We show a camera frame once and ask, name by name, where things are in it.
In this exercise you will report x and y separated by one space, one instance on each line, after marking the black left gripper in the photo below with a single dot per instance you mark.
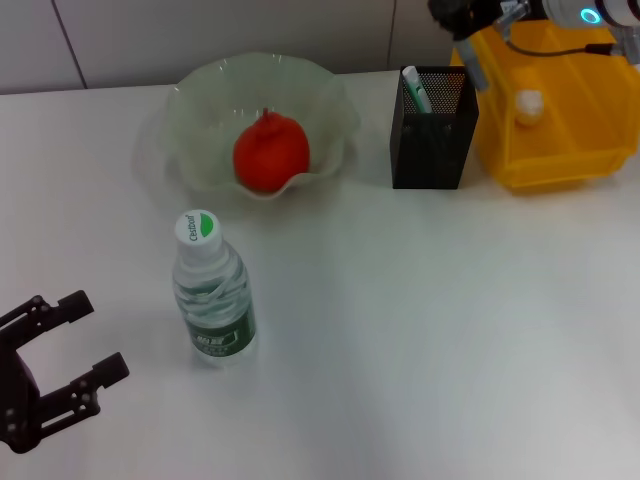
17 400

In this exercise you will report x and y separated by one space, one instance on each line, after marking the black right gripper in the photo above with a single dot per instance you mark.
480 12

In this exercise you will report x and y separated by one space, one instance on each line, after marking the mint green utility knife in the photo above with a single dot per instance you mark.
417 90

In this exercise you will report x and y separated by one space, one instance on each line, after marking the white paper ball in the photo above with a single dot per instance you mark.
529 106

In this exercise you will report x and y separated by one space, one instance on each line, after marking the clear green-label water bottle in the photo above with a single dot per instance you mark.
215 300

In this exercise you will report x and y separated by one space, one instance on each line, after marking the red-orange orange fruit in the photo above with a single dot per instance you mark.
272 155

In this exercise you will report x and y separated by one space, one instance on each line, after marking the black mesh pen holder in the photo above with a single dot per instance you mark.
430 160

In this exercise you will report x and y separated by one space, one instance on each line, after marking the green glass fruit bowl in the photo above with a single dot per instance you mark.
210 125

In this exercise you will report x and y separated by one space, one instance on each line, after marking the yellow plastic bin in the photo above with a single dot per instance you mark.
575 150

